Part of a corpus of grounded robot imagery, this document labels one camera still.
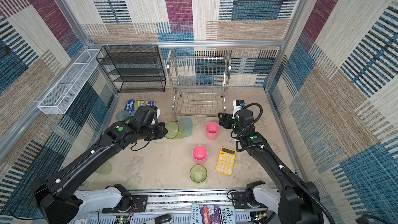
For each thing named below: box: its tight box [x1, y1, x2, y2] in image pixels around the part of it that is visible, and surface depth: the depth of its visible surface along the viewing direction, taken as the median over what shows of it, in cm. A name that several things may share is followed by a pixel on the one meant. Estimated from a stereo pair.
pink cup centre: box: [191, 145, 209, 165], surface depth 87 cm
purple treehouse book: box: [190, 203, 236, 224], surface depth 70 cm
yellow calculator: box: [215, 146, 237, 176], surface depth 87 cm
